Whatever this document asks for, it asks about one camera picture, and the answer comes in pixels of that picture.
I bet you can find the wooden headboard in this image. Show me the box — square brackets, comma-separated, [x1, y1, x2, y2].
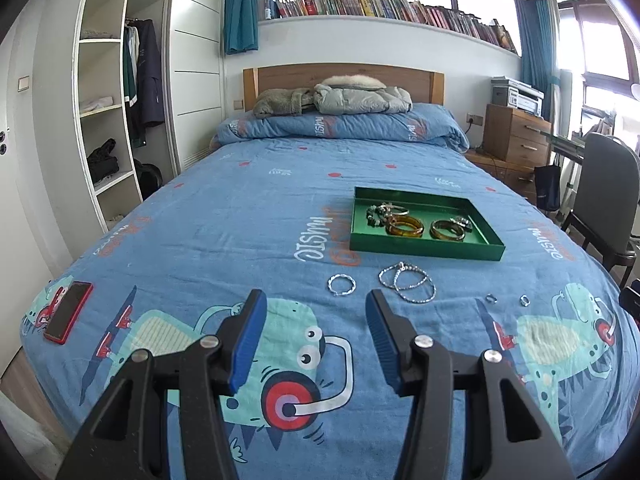
[243, 65, 445, 112]

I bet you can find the row of books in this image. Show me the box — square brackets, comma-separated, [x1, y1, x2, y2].
[258, 0, 519, 54]

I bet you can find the small twisted silver bracelet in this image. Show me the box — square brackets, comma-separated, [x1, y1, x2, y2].
[327, 273, 356, 296]

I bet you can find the red smartphone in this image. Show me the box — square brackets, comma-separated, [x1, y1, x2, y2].
[43, 281, 94, 345]

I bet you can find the green and white hanging garment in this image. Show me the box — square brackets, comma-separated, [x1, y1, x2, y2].
[123, 24, 140, 109]

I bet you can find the white printer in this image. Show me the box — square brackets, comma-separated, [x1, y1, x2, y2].
[489, 76, 545, 114]

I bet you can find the grey chair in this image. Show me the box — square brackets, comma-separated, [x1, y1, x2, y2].
[560, 132, 640, 287]

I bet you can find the silver beaded double-loop bracelet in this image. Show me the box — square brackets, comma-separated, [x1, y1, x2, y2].
[378, 261, 436, 305]

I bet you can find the dark hanging jacket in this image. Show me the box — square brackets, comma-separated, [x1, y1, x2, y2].
[134, 18, 165, 129]

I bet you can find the dark tote bag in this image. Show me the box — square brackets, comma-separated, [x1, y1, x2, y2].
[533, 163, 562, 213]

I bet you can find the brown marbled bangle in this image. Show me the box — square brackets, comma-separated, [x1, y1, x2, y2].
[429, 218, 466, 242]

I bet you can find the blue cartoon printed bedsheet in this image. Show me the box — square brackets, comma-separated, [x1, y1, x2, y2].
[20, 136, 640, 480]

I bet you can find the white fur pillow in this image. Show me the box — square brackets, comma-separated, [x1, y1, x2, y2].
[321, 73, 387, 88]

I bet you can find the green tray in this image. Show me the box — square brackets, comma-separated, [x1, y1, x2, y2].
[348, 186, 506, 263]

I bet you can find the folded white cloth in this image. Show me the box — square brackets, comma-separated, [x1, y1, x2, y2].
[79, 95, 115, 113]

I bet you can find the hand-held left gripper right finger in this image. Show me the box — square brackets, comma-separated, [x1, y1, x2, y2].
[365, 288, 577, 480]

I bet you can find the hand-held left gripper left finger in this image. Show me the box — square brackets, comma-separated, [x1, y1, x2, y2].
[55, 289, 268, 480]

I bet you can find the white cloth on floor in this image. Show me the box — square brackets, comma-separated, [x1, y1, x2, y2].
[0, 391, 65, 467]

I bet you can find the black round item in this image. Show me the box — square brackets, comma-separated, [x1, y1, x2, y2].
[133, 159, 164, 197]

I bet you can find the glass desk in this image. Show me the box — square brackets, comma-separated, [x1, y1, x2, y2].
[549, 129, 587, 163]

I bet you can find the short blue curtain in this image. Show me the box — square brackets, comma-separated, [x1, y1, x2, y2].
[224, 0, 261, 55]

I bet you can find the white wardrobe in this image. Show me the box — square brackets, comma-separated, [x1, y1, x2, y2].
[73, 0, 226, 232]

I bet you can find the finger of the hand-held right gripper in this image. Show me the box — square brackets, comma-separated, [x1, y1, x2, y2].
[619, 286, 640, 322]

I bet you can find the wooden drawer chest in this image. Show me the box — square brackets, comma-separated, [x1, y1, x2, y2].
[482, 103, 554, 169]

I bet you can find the mixed stone bead bracelet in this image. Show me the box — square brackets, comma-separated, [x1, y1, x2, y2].
[365, 204, 390, 229]

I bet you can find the amber bangle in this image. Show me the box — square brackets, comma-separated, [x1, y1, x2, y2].
[384, 214, 425, 239]

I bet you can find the wooden nightstand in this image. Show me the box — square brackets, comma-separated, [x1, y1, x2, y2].
[464, 149, 539, 202]

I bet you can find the olive green jacket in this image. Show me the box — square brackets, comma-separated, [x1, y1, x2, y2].
[253, 88, 314, 120]

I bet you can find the grey down jacket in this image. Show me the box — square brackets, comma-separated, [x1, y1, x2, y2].
[313, 82, 414, 115]

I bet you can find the long blue curtain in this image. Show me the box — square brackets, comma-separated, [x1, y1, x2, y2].
[514, 0, 561, 122]

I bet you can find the folded blue duvet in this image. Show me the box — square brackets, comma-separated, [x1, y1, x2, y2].
[215, 102, 470, 151]

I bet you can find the black bag on shelf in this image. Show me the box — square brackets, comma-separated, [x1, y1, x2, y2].
[86, 138, 120, 184]

